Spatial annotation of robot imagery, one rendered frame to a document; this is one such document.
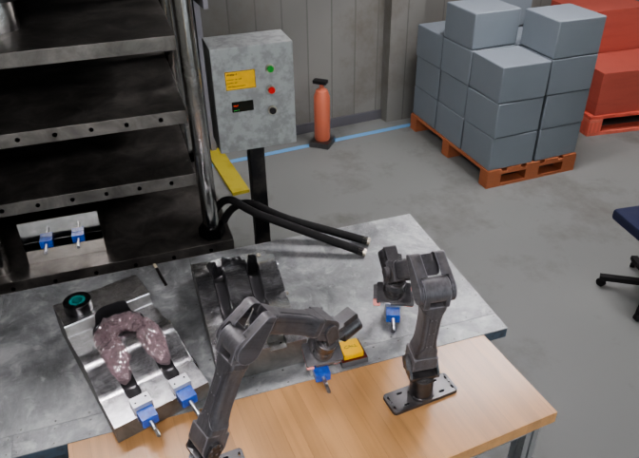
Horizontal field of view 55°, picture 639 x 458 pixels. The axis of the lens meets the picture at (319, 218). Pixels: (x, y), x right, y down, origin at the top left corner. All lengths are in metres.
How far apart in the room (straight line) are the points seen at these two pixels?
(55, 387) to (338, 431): 0.80
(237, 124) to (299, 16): 2.50
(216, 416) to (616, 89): 4.42
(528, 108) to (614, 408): 2.04
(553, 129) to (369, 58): 1.57
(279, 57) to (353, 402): 1.23
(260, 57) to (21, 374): 1.28
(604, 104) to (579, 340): 2.52
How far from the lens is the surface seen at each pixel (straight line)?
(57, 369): 1.97
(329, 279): 2.10
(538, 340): 3.19
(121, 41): 2.14
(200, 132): 2.16
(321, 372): 1.74
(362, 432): 1.67
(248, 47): 2.23
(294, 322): 1.42
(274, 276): 1.94
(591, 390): 3.04
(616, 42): 5.74
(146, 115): 2.19
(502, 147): 4.26
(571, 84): 4.40
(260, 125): 2.34
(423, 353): 1.62
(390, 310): 1.93
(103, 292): 2.01
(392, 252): 1.78
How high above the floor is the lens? 2.11
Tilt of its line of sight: 33 degrees down
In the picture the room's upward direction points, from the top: 1 degrees counter-clockwise
